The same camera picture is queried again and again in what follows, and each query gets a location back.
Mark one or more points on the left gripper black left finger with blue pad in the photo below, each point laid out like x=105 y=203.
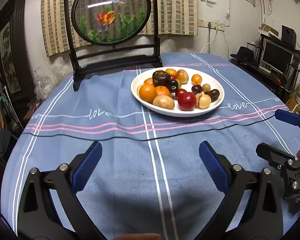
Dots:
x=49 y=207

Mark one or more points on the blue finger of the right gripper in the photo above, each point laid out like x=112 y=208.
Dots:
x=287 y=117

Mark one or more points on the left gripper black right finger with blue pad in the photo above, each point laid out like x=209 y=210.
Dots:
x=251 y=207

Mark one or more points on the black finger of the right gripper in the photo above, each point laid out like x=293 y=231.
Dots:
x=276 y=158

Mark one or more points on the dark brown mangosteen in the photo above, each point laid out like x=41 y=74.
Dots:
x=213 y=94
x=160 y=78

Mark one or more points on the small yellow fruit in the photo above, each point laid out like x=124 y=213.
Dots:
x=206 y=88

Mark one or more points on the small orange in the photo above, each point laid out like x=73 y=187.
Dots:
x=196 y=79

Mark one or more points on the pale yellow potato-like fruit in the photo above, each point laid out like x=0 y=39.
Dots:
x=182 y=76

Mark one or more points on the tan fruit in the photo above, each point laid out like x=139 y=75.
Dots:
x=164 y=101
x=203 y=101

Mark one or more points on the dark red plum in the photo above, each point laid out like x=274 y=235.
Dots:
x=173 y=86

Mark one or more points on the black desk shelf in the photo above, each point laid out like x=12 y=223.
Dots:
x=248 y=58

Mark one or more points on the computer monitor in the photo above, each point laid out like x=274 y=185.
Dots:
x=277 y=57

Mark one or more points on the black speaker box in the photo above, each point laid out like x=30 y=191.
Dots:
x=288 y=36

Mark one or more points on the tan fruit on plate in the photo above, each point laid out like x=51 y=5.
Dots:
x=203 y=101

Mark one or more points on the white oval plate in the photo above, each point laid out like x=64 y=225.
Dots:
x=189 y=87

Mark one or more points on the large red plum on plate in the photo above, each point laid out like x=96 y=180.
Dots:
x=186 y=101

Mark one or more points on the blue striped tablecloth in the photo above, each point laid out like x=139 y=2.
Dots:
x=150 y=177

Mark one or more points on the dark framed picture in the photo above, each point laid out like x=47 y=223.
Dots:
x=15 y=70

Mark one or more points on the beige checked curtain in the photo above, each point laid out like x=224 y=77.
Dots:
x=176 y=17

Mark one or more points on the round goldfish screen black stand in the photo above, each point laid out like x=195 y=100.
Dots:
x=111 y=34

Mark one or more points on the wall power sockets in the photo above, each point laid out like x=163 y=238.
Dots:
x=211 y=25

